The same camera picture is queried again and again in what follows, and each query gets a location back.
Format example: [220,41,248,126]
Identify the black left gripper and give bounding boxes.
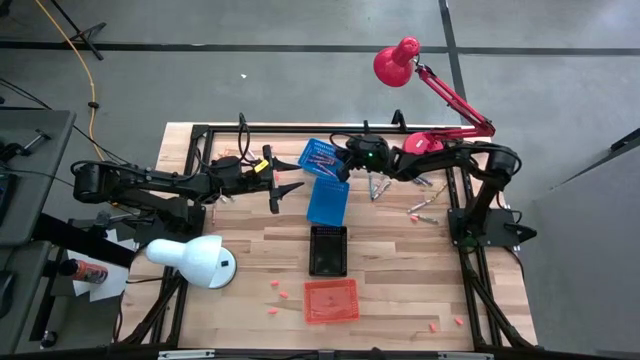
[234,144,305,215]

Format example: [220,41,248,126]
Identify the black computer mouse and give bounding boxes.
[0,269,16,320]

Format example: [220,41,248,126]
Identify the black tripod stand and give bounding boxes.
[48,0,108,62]

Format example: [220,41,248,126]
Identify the orange plastic basket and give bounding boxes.
[303,278,361,326]

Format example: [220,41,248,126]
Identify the blue plastic basket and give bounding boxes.
[298,137,352,181]
[305,177,351,228]

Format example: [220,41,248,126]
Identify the white desk lamp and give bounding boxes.
[144,233,238,291]

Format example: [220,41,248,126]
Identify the black clamp tool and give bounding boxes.
[0,128,53,164]

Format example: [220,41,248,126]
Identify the grey panel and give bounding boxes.
[518,127,640,360]

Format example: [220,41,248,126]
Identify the grey side desk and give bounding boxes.
[0,239,54,355]

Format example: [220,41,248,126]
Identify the yellow cable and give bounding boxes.
[32,0,109,169]

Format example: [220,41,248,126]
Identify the orange spray can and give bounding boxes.
[58,258,110,285]

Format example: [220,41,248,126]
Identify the white paper sheets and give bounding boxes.
[66,227,137,303]

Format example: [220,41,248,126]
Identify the black beam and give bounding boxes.
[32,212,137,270]

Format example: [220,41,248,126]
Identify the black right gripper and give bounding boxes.
[337,133,392,182]

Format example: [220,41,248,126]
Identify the black monitor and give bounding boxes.
[0,172,17,227]

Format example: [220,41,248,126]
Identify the black plastic basket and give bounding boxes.
[308,224,349,278]

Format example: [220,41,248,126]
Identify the red desk lamp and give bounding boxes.
[372,35,497,157]

